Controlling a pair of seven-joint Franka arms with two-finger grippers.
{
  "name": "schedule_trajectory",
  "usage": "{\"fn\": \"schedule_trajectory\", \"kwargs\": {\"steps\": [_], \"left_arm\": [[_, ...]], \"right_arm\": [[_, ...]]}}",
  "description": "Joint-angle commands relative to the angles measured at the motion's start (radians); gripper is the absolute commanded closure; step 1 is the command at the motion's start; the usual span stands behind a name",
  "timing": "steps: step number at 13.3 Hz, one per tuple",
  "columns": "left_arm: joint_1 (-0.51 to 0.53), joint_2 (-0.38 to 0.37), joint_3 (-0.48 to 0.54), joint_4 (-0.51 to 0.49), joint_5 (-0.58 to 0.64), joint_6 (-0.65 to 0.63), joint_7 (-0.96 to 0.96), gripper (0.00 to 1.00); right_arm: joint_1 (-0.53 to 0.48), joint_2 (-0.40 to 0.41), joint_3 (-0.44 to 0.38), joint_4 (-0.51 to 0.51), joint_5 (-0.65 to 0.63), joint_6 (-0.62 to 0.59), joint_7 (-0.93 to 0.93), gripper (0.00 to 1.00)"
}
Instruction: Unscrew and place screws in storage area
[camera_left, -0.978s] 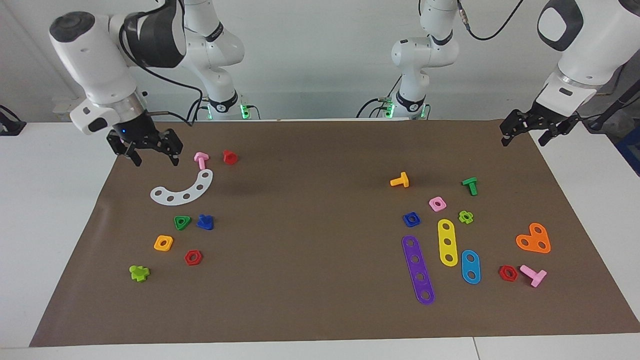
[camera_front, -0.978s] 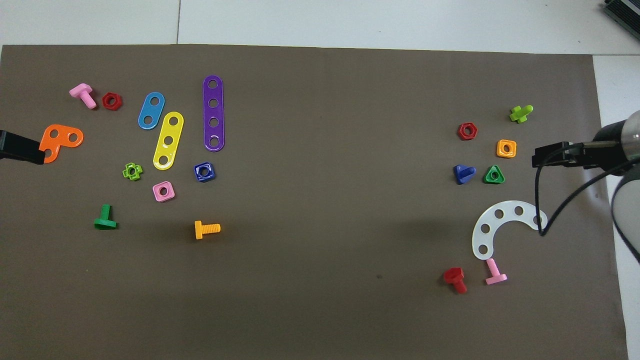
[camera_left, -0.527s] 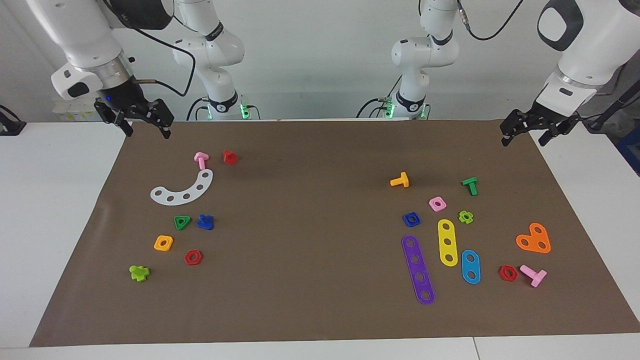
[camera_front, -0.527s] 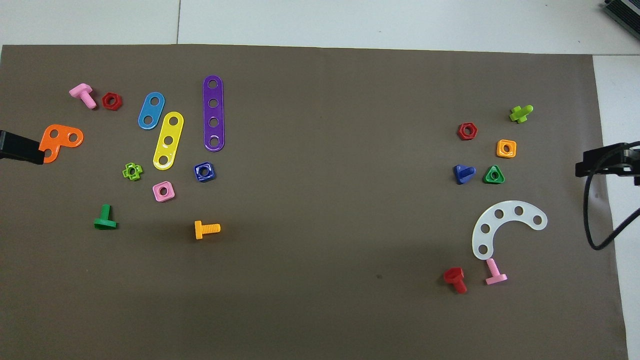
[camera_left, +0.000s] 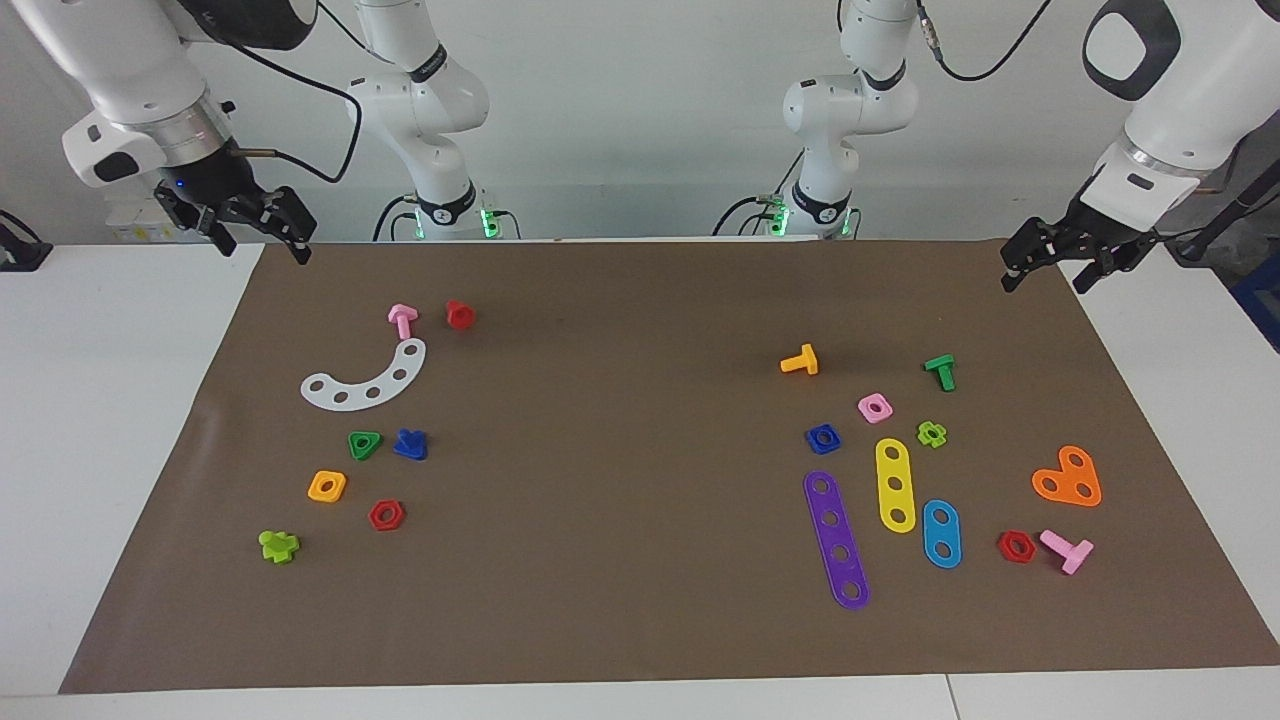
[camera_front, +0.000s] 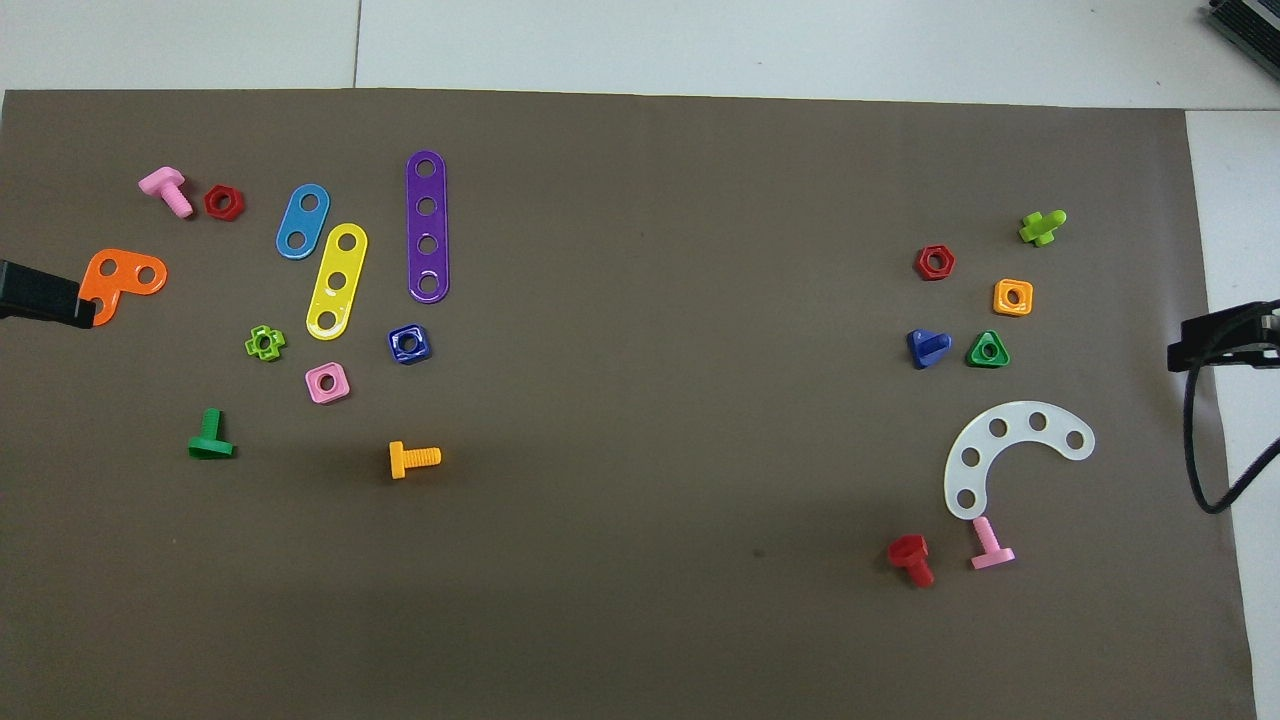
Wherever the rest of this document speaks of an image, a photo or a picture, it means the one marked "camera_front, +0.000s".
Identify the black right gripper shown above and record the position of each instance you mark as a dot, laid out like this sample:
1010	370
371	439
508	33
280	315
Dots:
1268	335

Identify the blue triangle-head toy bolt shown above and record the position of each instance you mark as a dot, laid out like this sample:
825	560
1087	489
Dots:
920	350

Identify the blue square toy nut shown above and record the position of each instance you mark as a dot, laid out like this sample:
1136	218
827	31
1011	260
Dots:
395	350

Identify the orange three-hole angled plate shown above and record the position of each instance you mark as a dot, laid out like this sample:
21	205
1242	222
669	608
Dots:
112	280

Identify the pink plastic toy bolt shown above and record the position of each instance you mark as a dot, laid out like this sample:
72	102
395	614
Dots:
165	185
992	558

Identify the red hexagonal toy nut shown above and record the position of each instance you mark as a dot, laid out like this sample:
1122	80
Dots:
211	202
922	263

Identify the lime green cross bolt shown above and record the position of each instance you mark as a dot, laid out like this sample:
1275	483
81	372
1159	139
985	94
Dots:
1040	230

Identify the white curved five-hole plate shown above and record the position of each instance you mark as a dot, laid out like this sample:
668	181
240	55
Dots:
1017	422

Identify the lime green cross nut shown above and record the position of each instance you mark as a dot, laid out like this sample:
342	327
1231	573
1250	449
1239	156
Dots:
253	344

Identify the orange square toy nut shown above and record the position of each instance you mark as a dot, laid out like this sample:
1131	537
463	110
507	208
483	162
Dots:
1000	298

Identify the green plastic toy bolt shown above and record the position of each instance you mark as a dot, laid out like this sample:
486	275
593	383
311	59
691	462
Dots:
210	447

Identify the green triangle toy nut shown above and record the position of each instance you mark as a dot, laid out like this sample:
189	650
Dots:
975	358

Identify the blue two-hole toy plate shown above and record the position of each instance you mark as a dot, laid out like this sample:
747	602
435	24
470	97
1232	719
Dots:
303	222

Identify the pink square toy nut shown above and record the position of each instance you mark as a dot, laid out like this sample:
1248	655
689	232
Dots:
313	383

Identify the yellow three-hole toy plate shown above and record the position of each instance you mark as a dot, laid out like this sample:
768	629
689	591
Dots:
344	261

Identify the dark grey ribbed device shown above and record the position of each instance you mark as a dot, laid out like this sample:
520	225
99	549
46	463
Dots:
1255	20

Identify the red hexagonal toy bolt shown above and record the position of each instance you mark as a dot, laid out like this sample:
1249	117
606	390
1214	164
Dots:
908	550

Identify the purple four-hole toy plate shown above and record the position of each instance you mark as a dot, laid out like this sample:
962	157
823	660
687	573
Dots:
427	226

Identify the orange plastic toy bolt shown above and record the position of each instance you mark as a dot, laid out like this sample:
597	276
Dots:
398	460

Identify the brown table mat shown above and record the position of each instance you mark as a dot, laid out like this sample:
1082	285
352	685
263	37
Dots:
650	500

